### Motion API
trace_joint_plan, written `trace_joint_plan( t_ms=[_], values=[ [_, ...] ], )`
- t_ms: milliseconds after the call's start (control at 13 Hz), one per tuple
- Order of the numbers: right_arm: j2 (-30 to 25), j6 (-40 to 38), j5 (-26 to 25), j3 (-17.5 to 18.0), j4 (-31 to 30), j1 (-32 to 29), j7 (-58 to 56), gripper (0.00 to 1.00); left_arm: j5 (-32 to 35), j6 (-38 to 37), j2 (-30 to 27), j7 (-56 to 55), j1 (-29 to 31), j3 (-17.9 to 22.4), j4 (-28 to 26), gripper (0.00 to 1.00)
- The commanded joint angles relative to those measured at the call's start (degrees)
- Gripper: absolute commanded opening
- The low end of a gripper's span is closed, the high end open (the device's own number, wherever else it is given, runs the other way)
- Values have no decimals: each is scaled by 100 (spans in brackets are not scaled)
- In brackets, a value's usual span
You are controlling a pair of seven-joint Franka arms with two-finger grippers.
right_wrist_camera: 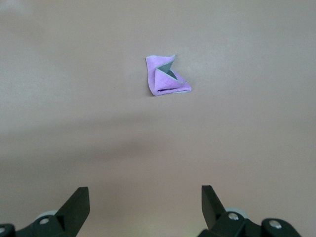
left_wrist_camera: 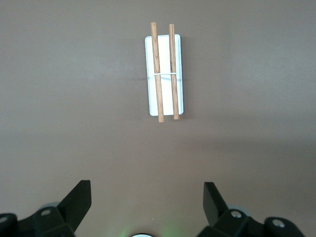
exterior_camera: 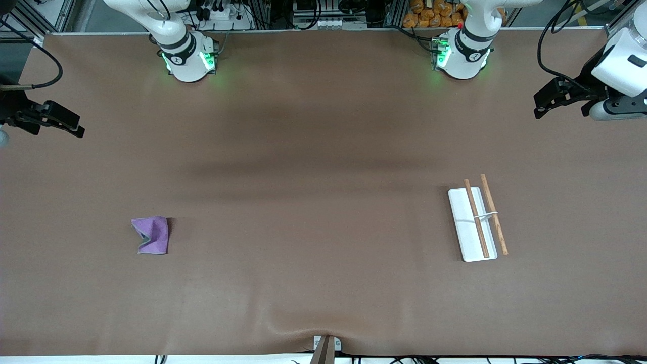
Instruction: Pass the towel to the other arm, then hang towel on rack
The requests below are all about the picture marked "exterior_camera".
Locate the purple towel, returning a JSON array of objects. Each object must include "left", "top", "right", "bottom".
[{"left": 131, "top": 216, "right": 169, "bottom": 255}]

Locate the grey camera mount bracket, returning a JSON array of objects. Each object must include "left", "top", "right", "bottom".
[{"left": 309, "top": 335, "right": 342, "bottom": 364}]

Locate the pile of orange items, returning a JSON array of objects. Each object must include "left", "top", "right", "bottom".
[{"left": 402, "top": 0, "right": 469, "bottom": 29}]

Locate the aluminium frame profile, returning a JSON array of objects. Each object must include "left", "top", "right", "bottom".
[
  {"left": 604, "top": 0, "right": 647, "bottom": 32},
  {"left": 0, "top": 0, "right": 77, "bottom": 40}
]

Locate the white power strip with plugs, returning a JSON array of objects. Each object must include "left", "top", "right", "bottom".
[{"left": 195, "top": 0, "right": 254, "bottom": 31}]

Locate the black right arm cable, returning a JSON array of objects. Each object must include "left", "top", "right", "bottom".
[{"left": 0, "top": 18, "right": 64, "bottom": 92}]

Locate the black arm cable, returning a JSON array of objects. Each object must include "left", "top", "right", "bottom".
[
  {"left": 0, "top": 18, "right": 64, "bottom": 92},
  {"left": 536, "top": 0, "right": 607, "bottom": 95}
]

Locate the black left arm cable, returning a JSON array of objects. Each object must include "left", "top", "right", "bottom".
[{"left": 536, "top": 0, "right": 607, "bottom": 95}]

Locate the brown table mat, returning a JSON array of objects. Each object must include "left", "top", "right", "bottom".
[{"left": 0, "top": 28, "right": 647, "bottom": 357}]

